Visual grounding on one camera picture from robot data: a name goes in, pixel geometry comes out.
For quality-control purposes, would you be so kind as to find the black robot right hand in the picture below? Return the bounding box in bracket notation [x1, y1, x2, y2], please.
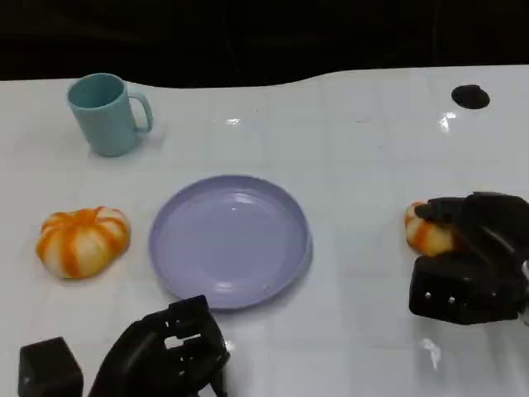
[414, 191, 529, 270]

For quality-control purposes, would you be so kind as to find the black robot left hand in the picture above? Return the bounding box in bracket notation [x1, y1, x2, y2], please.
[85, 294, 231, 397]

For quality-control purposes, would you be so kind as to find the orange white toy bread roll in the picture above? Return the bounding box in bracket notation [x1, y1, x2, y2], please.
[403, 201, 466, 256]
[35, 206, 131, 280]

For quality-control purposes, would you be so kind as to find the black round table grommet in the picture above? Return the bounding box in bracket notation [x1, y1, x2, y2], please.
[450, 84, 491, 110]

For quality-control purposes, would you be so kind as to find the lilac plate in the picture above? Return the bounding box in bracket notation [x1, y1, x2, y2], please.
[149, 175, 314, 311]

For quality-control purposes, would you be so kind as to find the pale green mug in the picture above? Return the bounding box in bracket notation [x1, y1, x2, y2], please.
[66, 73, 154, 158]

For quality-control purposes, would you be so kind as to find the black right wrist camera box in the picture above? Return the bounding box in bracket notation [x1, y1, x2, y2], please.
[408, 251, 527, 327]

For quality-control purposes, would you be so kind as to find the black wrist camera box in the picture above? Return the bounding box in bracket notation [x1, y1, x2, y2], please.
[17, 337, 84, 397]
[408, 251, 527, 327]

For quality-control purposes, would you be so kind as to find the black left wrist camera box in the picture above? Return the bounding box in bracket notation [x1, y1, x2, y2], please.
[17, 337, 84, 397]

